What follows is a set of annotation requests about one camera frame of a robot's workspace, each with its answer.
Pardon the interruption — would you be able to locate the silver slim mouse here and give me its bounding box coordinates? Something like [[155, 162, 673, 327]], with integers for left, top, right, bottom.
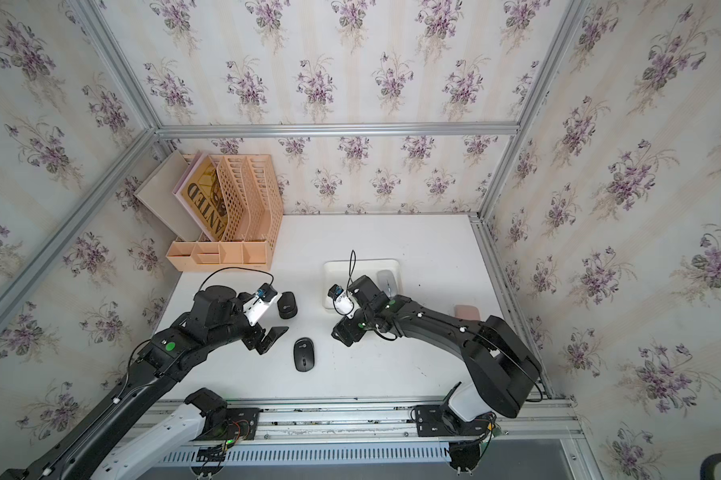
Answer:
[[377, 269, 399, 298]]

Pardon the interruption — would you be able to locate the small black Lecoo mouse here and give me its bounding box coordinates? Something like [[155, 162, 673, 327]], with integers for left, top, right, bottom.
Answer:
[[278, 291, 298, 320]]

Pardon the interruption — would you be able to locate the black Lecoo scroll mouse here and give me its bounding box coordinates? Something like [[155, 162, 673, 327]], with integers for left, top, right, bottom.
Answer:
[[292, 337, 316, 373]]

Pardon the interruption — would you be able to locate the white plastic storage box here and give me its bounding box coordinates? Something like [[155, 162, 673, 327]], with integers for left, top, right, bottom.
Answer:
[[322, 258, 404, 311]]

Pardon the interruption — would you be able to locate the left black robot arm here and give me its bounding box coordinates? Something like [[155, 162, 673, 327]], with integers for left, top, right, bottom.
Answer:
[[0, 283, 288, 479]]

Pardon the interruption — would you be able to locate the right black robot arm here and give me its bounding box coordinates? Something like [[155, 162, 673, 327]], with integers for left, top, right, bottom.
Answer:
[[326, 275, 542, 422]]

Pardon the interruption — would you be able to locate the pink rectangular case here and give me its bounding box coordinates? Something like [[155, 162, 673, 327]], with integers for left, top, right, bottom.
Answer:
[[454, 305, 482, 321]]

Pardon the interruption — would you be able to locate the peach desk file organizer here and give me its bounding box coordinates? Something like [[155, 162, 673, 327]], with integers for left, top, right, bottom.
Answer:
[[166, 154, 284, 272]]

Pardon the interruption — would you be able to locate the yellow cover book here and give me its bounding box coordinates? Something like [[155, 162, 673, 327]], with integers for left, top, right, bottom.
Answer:
[[172, 152, 228, 241]]

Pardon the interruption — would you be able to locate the beige flat board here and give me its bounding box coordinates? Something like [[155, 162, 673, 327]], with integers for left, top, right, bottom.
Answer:
[[136, 151, 202, 241]]

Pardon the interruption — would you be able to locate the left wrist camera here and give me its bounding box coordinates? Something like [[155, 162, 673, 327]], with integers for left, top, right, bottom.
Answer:
[[244, 283, 280, 326]]

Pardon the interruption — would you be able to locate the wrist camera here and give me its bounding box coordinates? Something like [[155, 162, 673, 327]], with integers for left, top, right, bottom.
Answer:
[[244, 283, 280, 326], [328, 284, 356, 318]]

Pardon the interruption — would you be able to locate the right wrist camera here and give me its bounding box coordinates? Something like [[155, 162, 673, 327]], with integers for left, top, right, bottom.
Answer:
[[328, 284, 356, 318]]

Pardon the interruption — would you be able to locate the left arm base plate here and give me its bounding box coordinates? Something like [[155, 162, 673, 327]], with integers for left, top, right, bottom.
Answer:
[[194, 408, 260, 441]]

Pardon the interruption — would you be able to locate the aluminium frame rail front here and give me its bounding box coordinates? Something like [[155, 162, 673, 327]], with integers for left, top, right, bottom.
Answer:
[[89, 398, 584, 448]]

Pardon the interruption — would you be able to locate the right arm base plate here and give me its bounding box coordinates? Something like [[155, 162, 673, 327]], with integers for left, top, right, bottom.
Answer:
[[410, 404, 497, 438]]

